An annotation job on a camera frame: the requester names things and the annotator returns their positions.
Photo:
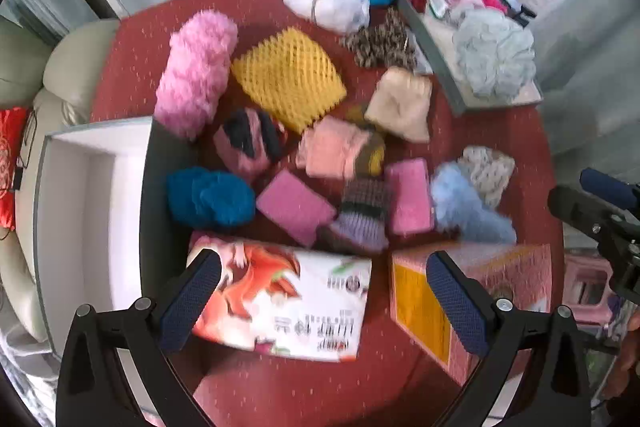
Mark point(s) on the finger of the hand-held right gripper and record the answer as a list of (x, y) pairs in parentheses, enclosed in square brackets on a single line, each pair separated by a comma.
[(575, 204), (607, 187)]

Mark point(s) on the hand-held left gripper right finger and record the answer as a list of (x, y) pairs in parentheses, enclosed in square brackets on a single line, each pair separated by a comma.
[(457, 302)]

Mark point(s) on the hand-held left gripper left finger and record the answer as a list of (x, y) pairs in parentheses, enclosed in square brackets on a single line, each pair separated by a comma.
[(192, 302)]

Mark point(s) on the cream polka dot scrunchie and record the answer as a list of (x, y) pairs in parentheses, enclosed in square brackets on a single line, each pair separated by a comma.
[(490, 172)]

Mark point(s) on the white storage box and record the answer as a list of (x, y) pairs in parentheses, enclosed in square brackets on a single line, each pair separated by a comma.
[(85, 217)]

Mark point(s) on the pink navy striped knit hat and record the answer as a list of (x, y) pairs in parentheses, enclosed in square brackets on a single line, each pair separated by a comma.
[(250, 144)]

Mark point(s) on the salmon pink sock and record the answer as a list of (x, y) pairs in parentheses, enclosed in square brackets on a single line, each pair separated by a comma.
[(330, 152)]

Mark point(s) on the pink fluffy plush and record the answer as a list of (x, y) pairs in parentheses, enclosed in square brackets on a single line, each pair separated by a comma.
[(195, 77)]

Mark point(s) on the leopard print cloth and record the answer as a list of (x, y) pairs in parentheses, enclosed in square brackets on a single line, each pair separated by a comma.
[(382, 42)]

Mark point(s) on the white bundle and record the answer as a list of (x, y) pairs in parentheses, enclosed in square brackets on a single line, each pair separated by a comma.
[(325, 4)]

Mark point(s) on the person's right hand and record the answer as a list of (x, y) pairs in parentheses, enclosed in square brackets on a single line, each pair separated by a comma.
[(629, 357)]

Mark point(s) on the pink tissue box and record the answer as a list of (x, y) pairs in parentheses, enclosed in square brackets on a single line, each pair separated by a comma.
[(505, 272)]

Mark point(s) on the pink plastic stool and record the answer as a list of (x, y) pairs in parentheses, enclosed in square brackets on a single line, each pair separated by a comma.
[(590, 287)]

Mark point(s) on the light blue fluffy cloth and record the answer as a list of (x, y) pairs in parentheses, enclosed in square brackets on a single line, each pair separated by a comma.
[(465, 212)]

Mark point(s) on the orange print tissue pack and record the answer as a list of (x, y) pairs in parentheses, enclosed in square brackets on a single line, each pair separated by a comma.
[(285, 302)]

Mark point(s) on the pink fuzzy towel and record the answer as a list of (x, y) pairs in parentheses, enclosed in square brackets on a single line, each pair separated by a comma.
[(410, 197)]

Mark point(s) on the purple striped knit item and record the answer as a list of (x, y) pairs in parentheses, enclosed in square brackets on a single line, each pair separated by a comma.
[(360, 217)]

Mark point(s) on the magenta knit square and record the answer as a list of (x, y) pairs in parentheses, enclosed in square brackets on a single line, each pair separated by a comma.
[(295, 207)]

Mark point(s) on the yellow striped knit item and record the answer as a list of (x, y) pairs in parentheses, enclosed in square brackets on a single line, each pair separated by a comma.
[(375, 157)]

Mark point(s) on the grey fluffy scarf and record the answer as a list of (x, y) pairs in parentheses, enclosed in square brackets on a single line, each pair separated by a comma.
[(492, 52)]

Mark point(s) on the cream knit hat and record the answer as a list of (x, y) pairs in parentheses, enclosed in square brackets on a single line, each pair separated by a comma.
[(400, 104)]

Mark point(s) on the grey tray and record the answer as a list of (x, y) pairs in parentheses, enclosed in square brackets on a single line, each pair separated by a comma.
[(440, 52)]

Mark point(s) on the red embroidered cushion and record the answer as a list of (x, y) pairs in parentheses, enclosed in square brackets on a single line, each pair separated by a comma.
[(11, 157)]

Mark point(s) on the yellow foam net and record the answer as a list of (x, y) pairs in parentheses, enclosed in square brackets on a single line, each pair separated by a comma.
[(287, 79)]

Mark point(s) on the beige leather sofa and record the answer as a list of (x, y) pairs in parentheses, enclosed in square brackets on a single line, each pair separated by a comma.
[(70, 67)]

